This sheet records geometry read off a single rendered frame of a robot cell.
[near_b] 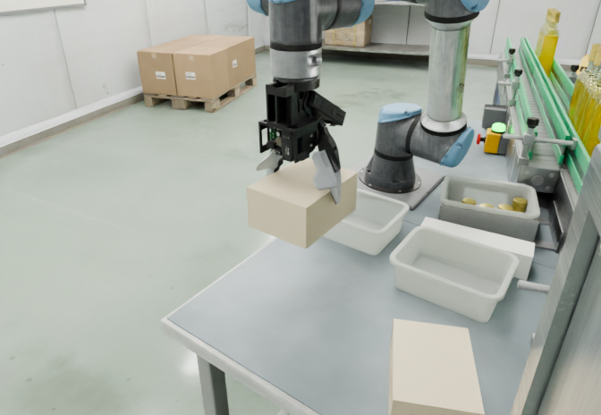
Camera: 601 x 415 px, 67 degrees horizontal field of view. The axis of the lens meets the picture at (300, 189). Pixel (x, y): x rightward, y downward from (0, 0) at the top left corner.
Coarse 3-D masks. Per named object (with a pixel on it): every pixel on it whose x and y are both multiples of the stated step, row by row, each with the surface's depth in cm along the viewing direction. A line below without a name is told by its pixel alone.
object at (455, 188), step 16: (448, 176) 122; (464, 176) 122; (448, 192) 123; (464, 192) 123; (480, 192) 121; (496, 192) 120; (512, 192) 118; (528, 192) 116; (480, 208) 107; (496, 208) 106; (528, 208) 113
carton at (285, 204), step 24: (288, 168) 81; (312, 168) 81; (264, 192) 73; (288, 192) 73; (312, 192) 73; (264, 216) 74; (288, 216) 71; (312, 216) 70; (336, 216) 77; (288, 240) 73; (312, 240) 72
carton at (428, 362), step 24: (408, 336) 72; (432, 336) 72; (456, 336) 72; (408, 360) 68; (432, 360) 68; (456, 360) 68; (408, 384) 64; (432, 384) 64; (456, 384) 64; (408, 408) 62; (432, 408) 61; (456, 408) 61; (480, 408) 61
